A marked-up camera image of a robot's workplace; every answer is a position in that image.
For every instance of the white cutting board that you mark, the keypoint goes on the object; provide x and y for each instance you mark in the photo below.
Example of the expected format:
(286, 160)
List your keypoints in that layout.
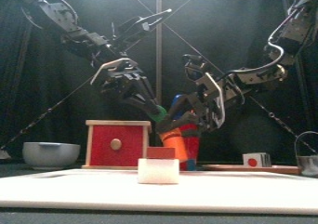
(166, 196)

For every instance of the grey bowl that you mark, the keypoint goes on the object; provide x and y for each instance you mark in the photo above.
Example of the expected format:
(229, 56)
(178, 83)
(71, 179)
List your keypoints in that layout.
(50, 156)

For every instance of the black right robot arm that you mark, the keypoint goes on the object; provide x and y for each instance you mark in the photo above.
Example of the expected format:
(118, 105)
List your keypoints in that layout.
(294, 29)

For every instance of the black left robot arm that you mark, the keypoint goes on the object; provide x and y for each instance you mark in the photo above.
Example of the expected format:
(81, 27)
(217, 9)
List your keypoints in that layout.
(62, 17)

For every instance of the small white object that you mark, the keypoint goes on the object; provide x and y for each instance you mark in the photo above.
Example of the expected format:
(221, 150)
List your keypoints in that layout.
(4, 155)

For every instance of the white cube with red dot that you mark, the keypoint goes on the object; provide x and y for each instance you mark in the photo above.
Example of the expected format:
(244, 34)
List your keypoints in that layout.
(253, 161)

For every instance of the red block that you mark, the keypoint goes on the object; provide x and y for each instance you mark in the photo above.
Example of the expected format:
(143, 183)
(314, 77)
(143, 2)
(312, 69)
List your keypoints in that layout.
(161, 152)

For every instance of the red wooden drawer box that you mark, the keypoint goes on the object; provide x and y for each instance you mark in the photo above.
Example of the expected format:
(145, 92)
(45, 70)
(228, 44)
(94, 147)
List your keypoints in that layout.
(125, 141)

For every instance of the vertical metal frame pole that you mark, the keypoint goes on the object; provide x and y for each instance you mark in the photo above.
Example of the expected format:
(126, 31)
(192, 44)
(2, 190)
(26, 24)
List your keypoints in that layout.
(158, 63)

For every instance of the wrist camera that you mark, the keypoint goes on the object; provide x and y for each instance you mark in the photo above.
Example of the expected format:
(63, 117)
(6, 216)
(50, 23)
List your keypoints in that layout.
(194, 67)
(134, 26)

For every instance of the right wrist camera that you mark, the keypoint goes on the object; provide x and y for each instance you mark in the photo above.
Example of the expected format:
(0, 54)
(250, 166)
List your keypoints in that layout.
(194, 67)

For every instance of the orange toy carrot green leaves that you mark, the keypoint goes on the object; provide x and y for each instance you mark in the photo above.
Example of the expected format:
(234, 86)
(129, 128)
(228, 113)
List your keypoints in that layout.
(175, 144)

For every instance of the wooden tray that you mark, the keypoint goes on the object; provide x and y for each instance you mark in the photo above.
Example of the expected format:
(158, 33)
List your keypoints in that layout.
(232, 168)

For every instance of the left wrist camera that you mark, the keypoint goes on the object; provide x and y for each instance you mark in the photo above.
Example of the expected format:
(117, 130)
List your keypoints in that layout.
(134, 26)

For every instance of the small blue object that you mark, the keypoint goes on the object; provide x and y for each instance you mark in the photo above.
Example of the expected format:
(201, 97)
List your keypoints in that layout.
(192, 165)

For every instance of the white block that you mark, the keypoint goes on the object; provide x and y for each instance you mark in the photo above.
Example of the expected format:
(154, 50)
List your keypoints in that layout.
(158, 172)

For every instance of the red plastic cup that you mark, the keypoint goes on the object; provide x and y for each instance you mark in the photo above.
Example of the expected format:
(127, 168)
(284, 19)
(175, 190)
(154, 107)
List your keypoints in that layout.
(194, 148)

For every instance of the blue toy utensil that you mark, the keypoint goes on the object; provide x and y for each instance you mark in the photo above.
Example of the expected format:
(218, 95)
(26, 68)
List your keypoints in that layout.
(175, 99)

